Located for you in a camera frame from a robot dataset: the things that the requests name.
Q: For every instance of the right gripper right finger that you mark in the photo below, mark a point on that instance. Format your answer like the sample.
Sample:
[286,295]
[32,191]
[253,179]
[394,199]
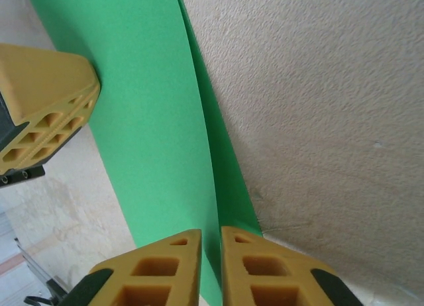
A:
[271,273]

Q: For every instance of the wide aluminium mounting rail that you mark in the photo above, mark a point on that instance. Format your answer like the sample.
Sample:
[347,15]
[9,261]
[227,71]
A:
[31,263]

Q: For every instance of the green paper sheet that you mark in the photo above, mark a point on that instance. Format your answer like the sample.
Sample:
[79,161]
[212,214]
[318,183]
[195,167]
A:
[149,120]

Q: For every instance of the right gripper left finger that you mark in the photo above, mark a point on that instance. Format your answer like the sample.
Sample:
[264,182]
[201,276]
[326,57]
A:
[155,269]

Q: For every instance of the translucent corrugated enclosure panel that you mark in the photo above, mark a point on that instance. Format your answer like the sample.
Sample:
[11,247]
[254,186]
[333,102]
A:
[10,279]

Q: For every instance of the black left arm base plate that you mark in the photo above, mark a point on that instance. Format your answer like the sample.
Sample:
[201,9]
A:
[61,291]

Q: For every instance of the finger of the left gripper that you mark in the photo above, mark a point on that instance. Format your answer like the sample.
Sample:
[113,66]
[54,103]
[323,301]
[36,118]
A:
[43,87]

